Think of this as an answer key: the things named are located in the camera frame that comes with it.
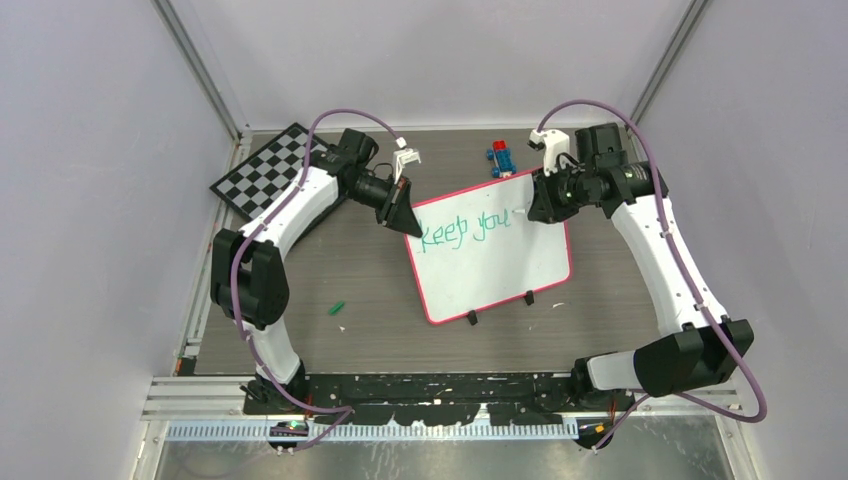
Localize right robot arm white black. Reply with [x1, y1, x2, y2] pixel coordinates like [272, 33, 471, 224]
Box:
[527, 123, 754, 411]

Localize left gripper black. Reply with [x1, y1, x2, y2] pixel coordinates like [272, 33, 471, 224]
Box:
[345, 175, 424, 239]

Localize purple cable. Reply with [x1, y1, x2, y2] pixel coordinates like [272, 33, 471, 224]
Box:
[535, 99, 768, 453]
[229, 109, 407, 453]

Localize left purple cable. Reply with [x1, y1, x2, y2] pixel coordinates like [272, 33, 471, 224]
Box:
[229, 109, 407, 453]

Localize blue red toy figure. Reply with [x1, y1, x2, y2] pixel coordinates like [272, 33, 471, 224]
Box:
[486, 140, 517, 179]

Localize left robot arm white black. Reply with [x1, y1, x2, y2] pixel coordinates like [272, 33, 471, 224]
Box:
[210, 129, 423, 414]

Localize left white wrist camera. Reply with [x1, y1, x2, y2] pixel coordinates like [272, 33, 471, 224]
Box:
[392, 147, 421, 184]

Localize whiteboard with red frame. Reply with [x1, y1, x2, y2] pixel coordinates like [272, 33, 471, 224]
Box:
[405, 171, 572, 325]

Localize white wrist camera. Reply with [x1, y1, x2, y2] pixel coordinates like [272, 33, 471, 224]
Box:
[528, 129, 571, 176]
[392, 147, 421, 184]

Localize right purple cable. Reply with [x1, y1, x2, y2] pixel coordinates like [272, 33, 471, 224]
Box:
[535, 99, 768, 453]

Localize slotted grey cable duct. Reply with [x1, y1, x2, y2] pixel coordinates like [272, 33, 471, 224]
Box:
[165, 419, 579, 443]

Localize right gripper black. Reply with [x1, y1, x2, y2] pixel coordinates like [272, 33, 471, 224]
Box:
[530, 160, 594, 224]

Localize black and white chessboard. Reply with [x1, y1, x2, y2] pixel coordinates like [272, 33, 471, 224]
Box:
[209, 123, 308, 221]

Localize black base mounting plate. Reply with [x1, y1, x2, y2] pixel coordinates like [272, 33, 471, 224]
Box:
[241, 372, 635, 427]

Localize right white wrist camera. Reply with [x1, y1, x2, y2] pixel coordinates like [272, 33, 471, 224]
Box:
[528, 129, 571, 176]

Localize green marker cap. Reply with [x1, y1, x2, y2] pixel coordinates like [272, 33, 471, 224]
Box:
[328, 301, 345, 316]

